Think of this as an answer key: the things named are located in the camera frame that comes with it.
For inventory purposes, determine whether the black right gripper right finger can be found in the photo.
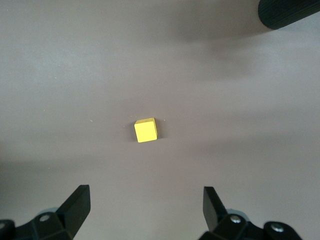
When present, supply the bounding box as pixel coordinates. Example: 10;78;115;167
199;186;303;240

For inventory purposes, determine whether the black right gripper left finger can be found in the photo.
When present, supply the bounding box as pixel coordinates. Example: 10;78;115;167
0;184;91;240

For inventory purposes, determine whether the yellow cube block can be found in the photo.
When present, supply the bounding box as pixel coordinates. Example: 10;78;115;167
134;117;159;144

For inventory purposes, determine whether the brown table cover sheet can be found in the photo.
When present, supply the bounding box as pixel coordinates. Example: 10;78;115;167
0;0;320;240

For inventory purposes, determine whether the black ribbed cylinder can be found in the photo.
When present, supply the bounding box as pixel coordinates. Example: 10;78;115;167
257;0;320;31

